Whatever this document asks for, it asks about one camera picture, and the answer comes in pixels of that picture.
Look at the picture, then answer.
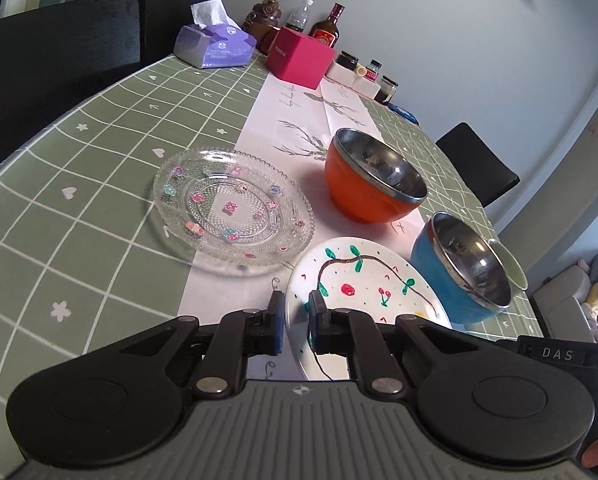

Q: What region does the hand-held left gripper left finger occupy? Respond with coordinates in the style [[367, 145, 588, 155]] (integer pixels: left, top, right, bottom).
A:
[[110, 291, 286, 397]]

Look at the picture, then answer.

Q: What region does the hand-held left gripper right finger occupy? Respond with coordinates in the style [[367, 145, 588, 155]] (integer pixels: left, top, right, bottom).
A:
[[306, 290, 484, 396]]

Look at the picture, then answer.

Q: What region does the white cherry-painted plate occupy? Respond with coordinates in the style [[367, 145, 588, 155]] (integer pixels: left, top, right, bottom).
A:
[[285, 236, 452, 381]]

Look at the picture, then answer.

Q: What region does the clear glass flower-print plate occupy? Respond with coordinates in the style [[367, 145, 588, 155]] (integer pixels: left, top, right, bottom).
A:
[[152, 146, 316, 276]]

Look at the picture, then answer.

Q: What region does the blue steel-lined bowl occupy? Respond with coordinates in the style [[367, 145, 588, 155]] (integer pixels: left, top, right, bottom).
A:
[[410, 211, 514, 326]]

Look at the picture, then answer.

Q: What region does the orange steel-lined bowl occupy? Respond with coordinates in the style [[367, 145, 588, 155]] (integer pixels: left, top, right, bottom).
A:
[[324, 128, 428, 224]]

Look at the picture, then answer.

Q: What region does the pale green ceramic bowl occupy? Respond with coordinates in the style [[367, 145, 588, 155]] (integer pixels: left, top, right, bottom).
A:
[[488, 238, 528, 291]]

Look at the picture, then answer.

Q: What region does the grey sofa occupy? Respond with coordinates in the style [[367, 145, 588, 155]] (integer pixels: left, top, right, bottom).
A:
[[531, 252, 598, 345]]

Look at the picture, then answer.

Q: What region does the white printed table runner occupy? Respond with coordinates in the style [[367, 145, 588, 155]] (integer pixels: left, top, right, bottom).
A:
[[179, 67, 430, 381]]

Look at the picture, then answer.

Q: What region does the green grid tablecloth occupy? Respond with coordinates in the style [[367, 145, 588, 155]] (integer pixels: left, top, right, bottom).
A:
[[0, 52, 547, 480]]

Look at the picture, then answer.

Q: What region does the blue packet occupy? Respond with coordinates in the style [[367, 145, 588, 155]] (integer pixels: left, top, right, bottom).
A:
[[386, 102, 420, 124]]

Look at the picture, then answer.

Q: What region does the white condiment holder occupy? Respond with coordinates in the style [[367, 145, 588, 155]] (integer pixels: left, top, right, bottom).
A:
[[325, 60, 382, 101]]

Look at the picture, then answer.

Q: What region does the pink cube box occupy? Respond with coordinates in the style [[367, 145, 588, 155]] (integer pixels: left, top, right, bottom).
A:
[[265, 26, 336, 89]]

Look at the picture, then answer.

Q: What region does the purple tissue pack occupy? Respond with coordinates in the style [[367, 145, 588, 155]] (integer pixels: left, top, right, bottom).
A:
[[173, 1, 257, 70]]

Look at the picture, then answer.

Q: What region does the amber liquor bottle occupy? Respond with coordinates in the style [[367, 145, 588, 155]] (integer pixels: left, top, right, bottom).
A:
[[309, 3, 346, 48]]

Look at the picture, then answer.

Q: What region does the brown decorative bottle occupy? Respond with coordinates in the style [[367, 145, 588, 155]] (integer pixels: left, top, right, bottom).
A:
[[243, 0, 284, 56]]

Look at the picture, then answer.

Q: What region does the clear plastic water bottle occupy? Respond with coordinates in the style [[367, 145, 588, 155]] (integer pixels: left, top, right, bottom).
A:
[[285, 0, 314, 33]]

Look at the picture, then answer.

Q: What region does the large black chair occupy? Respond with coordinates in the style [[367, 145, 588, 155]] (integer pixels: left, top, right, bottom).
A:
[[0, 0, 140, 181]]

